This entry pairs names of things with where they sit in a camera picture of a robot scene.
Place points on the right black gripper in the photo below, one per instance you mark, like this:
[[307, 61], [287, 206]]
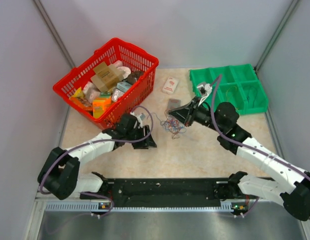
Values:
[[186, 115]]

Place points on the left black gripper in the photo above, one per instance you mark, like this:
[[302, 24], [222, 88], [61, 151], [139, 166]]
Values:
[[143, 144]]

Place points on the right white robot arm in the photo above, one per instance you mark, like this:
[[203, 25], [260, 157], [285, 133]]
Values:
[[289, 185]]

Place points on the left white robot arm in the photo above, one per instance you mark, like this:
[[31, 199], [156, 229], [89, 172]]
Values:
[[60, 174]]

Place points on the clear plastic card case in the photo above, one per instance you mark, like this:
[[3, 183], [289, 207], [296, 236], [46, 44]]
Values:
[[173, 103]]

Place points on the white red card box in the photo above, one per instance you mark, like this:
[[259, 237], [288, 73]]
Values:
[[170, 85]]

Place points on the orange snack box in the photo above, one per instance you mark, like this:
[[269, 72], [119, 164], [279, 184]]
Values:
[[100, 105]]

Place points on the teal small box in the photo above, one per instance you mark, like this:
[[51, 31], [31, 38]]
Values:
[[123, 86]]

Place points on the green compartment tray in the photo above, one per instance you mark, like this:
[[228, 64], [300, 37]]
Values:
[[239, 86]]

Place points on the dark brown round item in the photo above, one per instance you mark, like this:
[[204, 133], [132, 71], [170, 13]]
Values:
[[134, 77]]

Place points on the brown cardboard box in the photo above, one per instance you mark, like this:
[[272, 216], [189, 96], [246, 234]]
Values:
[[106, 76]]

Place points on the pink wrapped pack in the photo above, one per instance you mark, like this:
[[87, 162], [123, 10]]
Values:
[[90, 91]]

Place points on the white pink pouch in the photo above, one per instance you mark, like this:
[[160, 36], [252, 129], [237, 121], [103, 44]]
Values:
[[126, 71]]

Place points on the yellow snack packet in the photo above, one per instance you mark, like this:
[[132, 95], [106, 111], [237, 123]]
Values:
[[79, 99]]

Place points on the red plastic basket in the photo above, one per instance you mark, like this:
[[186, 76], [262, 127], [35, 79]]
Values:
[[115, 49]]

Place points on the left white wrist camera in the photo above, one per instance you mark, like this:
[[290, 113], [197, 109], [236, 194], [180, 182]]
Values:
[[140, 117]]

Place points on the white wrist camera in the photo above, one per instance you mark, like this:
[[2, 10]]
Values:
[[205, 90], [140, 117]]

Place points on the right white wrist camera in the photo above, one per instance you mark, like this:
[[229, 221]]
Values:
[[205, 90]]

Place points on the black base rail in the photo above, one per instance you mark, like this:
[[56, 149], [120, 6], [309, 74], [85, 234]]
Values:
[[168, 192]]

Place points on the white slotted cable duct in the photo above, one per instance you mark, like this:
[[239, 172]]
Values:
[[77, 206]]

